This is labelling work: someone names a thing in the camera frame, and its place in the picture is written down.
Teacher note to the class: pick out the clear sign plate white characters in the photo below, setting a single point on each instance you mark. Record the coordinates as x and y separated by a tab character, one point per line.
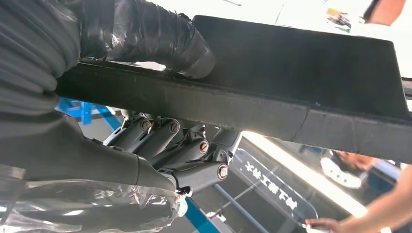
273	186

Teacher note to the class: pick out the blue metal shelf rack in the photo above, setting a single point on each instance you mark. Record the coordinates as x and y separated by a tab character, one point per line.
87	111

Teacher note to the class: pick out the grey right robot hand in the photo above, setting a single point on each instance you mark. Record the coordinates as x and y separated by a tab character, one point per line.
80	154

